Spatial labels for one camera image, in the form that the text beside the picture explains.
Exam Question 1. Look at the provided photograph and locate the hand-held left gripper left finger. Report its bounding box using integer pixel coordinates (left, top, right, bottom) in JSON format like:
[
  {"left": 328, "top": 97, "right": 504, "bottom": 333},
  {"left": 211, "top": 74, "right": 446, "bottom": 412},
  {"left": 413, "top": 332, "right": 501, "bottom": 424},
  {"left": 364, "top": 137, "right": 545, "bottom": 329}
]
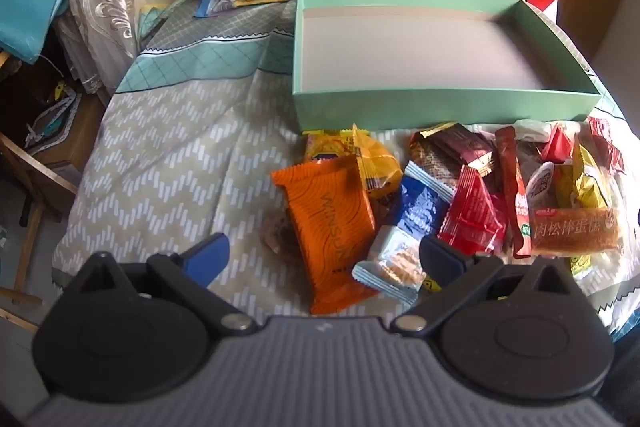
[{"left": 80, "top": 233, "right": 256, "bottom": 335}]

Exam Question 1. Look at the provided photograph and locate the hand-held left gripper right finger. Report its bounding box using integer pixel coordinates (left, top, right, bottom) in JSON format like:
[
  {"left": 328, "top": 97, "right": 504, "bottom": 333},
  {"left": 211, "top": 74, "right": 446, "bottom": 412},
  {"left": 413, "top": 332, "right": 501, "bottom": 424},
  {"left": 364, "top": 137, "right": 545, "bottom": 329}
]
[{"left": 390, "top": 234, "right": 576, "bottom": 338}]

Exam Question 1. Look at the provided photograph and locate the blue white wafer packet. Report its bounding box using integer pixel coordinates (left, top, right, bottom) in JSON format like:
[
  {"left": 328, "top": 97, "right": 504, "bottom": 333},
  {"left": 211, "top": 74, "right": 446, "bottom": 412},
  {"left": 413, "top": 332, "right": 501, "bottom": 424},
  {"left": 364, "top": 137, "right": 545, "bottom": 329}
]
[{"left": 351, "top": 161, "right": 457, "bottom": 305}]

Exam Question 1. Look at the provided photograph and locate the long red sausage stick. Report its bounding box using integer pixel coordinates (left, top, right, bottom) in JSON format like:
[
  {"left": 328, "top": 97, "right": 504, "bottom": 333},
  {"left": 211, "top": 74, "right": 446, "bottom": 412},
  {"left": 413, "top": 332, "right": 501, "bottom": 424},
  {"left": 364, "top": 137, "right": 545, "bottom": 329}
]
[{"left": 495, "top": 126, "right": 532, "bottom": 259}]

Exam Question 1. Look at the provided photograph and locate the brown patterned snack packet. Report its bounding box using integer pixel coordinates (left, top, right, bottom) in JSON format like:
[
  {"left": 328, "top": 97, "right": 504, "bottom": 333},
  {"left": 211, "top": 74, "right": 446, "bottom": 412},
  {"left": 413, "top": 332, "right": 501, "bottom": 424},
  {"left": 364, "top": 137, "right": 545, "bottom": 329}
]
[{"left": 407, "top": 132, "right": 463, "bottom": 198}]

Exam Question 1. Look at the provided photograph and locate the golden yellow snack packet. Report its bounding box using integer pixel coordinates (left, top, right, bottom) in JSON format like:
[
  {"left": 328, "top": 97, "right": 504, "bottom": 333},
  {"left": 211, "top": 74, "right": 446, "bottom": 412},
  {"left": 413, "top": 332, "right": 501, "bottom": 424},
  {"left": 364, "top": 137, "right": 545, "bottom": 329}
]
[{"left": 351, "top": 123, "right": 404, "bottom": 204}]

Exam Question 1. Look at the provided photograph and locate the orange snack packet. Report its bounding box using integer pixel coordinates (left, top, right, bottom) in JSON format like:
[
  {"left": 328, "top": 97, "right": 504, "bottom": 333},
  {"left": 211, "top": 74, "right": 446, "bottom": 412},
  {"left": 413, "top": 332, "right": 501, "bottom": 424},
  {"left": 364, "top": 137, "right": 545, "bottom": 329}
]
[{"left": 271, "top": 156, "right": 378, "bottom": 315}]

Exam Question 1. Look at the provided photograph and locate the maroon snack packet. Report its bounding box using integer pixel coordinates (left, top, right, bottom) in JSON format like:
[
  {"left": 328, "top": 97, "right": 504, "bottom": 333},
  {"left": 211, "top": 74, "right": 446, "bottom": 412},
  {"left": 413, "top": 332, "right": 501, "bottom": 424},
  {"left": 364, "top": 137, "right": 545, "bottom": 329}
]
[{"left": 419, "top": 122, "right": 496, "bottom": 178}]

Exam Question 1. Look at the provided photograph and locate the small white red packet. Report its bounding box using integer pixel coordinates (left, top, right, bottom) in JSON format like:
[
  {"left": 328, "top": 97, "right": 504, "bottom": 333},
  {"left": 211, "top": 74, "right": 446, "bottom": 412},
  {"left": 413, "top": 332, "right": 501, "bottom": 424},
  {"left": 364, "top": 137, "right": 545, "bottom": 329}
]
[{"left": 524, "top": 161, "right": 556, "bottom": 202}]

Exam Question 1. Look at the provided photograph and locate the clear floss cake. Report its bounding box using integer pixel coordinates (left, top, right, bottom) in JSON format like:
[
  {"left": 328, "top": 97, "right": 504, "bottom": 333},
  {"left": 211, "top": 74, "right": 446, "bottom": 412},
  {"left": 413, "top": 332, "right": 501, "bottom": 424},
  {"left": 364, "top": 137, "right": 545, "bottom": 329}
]
[{"left": 530, "top": 206, "right": 623, "bottom": 258}]

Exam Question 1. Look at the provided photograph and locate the long yellow snack packet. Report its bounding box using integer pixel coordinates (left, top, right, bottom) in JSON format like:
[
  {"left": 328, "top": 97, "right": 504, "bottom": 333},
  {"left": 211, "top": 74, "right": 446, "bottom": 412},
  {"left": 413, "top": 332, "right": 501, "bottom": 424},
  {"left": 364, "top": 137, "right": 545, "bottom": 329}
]
[{"left": 567, "top": 254, "right": 594, "bottom": 279}]

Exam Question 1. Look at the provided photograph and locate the white snack packet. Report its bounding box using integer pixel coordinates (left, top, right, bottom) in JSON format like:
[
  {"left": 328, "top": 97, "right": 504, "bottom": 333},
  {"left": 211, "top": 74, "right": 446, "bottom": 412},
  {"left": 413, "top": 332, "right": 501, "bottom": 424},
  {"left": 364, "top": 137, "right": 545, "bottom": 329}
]
[{"left": 514, "top": 119, "right": 553, "bottom": 142}]

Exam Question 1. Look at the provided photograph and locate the yellow cake packet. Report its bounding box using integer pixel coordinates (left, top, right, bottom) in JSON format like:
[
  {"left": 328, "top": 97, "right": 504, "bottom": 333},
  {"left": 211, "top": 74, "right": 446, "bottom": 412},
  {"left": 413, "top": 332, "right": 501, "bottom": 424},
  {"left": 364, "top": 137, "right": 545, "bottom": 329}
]
[{"left": 552, "top": 142, "right": 616, "bottom": 212}]

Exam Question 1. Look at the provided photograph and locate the red gold patterned packet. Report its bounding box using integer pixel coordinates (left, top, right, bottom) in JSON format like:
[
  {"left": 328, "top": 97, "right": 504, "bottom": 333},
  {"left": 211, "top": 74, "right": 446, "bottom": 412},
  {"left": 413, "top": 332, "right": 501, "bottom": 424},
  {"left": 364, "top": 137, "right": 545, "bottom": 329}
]
[{"left": 585, "top": 117, "right": 627, "bottom": 175}]

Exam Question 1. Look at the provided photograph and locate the green cardboard box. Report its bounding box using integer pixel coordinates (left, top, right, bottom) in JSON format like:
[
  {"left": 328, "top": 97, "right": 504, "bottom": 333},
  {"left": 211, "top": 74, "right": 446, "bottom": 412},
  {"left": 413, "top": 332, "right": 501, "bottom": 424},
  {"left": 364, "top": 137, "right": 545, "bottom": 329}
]
[{"left": 291, "top": 0, "right": 603, "bottom": 136}]

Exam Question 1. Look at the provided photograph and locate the patterned bed sheet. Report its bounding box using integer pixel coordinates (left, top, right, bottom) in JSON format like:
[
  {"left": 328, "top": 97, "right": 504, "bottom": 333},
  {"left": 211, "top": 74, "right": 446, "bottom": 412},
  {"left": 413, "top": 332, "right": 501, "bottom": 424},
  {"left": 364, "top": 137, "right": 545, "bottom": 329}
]
[{"left": 52, "top": 0, "right": 640, "bottom": 343}]

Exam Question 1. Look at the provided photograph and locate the wooden chair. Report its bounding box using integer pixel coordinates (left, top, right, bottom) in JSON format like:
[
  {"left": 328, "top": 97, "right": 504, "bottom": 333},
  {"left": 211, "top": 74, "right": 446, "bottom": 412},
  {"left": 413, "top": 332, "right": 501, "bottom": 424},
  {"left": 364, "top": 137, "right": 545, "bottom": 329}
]
[{"left": 0, "top": 117, "right": 108, "bottom": 308}]

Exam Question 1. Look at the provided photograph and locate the teal white patterned cloth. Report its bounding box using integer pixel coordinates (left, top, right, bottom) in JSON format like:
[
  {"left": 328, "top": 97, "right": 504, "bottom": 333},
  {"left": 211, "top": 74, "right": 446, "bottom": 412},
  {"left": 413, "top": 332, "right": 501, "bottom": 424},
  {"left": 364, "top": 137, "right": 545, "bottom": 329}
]
[{"left": 25, "top": 92, "right": 83, "bottom": 154}]

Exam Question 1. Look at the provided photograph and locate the pale yellow green cloth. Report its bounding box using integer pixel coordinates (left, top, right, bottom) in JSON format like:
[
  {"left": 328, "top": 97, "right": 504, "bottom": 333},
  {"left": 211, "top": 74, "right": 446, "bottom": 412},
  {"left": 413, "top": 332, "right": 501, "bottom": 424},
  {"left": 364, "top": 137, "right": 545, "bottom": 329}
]
[{"left": 137, "top": 2, "right": 173, "bottom": 45}]

